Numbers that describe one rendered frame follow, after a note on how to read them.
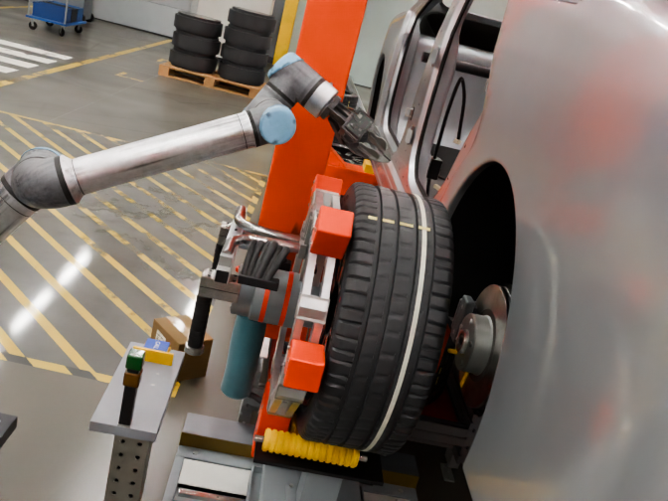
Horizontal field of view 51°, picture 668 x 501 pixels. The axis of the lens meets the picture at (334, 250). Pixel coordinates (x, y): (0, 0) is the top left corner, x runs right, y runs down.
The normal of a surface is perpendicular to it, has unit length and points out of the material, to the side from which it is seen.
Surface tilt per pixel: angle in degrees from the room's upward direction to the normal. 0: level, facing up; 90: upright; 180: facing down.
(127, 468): 90
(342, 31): 90
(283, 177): 90
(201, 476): 0
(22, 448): 0
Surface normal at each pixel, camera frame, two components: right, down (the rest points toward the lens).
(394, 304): 0.15, -0.16
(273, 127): 0.35, 0.32
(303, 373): 0.03, 0.35
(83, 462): 0.24, -0.91
